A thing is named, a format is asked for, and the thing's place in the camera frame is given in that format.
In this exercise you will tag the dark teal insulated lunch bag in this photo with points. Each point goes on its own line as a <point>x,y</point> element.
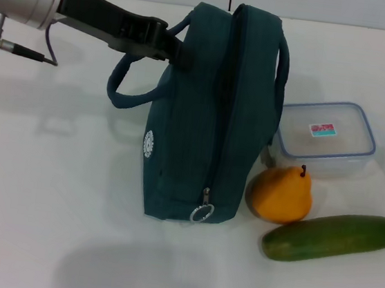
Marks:
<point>199,117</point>

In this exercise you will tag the clear blue-rimmed plastic container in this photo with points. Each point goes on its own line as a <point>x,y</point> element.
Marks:
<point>325,141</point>

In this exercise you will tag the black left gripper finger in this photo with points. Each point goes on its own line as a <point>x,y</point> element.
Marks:
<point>178,53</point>

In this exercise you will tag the orange pear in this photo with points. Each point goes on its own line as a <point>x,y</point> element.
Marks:
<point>280,199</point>

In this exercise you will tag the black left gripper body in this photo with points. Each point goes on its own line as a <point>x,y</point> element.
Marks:
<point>99,12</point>

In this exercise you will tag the green cucumber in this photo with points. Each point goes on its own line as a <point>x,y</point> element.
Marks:
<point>327,239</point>

